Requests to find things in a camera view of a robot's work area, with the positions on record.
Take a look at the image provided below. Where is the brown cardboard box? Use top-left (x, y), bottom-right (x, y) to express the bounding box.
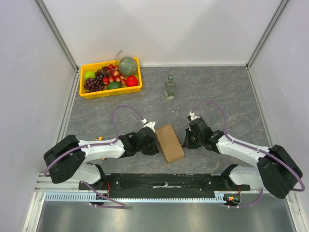
top-left (155, 124), bottom-right (185, 163)

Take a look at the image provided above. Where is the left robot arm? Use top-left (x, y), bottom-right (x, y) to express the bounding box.
top-left (43, 122), bottom-right (159, 190)

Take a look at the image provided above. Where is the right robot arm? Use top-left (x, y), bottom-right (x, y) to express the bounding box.
top-left (183, 116), bottom-right (303, 199)

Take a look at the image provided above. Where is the yellow snack packet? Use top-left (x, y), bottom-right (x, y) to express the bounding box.
top-left (94, 136), bottom-right (105, 161)

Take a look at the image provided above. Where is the clear glass bottle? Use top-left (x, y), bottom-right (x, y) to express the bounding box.
top-left (164, 76), bottom-right (176, 100)

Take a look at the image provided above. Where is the red tomato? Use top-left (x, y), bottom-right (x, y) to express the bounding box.
top-left (125, 76), bottom-right (139, 87)

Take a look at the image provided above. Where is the green avocado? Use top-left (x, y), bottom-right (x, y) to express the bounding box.
top-left (107, 82), bottom-right (122, 90)

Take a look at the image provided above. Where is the green netted melon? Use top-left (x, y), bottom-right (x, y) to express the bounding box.
top-left (119, 57), bottom-right (138, 76)

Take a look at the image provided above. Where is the dark purple grape bunch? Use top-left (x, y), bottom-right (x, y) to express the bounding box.
top-left (84, 78), bottom-right (104, 93)

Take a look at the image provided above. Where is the green apple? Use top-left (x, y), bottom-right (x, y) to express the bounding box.
top-left (83, 71), bottom-right (96, 80)

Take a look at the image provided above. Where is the yellow plastic fruit bin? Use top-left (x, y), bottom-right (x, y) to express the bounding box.
top-left (79, 58), bottom-right (142, 99)

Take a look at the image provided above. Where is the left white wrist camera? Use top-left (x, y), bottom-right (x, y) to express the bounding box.
top-left (141, 118), bottom-right (156, 132)

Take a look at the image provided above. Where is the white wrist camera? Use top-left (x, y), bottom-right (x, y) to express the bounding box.
top-left (187, 111), bottom-right (201, 126)
top-left (141, 118), bottom-right (156, 132)

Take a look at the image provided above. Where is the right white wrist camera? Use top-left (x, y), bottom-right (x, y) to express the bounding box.
top-left (187, 111), bottom-right (201, 126)

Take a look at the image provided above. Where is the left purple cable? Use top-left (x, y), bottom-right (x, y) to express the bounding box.
top-left (44, 105), bottom-right (148, 208)

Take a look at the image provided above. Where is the purple cable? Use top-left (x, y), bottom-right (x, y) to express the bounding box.
top-left (44, 105), bottom-right (148, 208)
top-left (192, 100), bottom-right (306, 208)

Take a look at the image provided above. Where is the slotted cable duct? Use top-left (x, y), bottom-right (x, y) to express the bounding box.
top-left (44, 192), bottom-right (228, 203)

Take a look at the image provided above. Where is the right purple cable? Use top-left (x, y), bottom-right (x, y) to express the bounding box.
top-left (192, 100), bottom-right (306, 208)

